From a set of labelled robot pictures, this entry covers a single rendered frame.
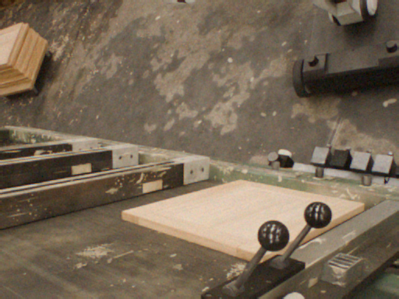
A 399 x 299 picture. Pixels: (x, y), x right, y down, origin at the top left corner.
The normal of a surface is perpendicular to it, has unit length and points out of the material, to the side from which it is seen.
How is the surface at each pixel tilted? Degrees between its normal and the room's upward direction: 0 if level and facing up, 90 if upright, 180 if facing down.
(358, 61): 0
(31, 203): 90
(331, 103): 0
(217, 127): 0
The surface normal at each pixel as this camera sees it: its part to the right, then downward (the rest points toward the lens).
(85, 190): 0.73, 0.18
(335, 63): -0.57, -0.37
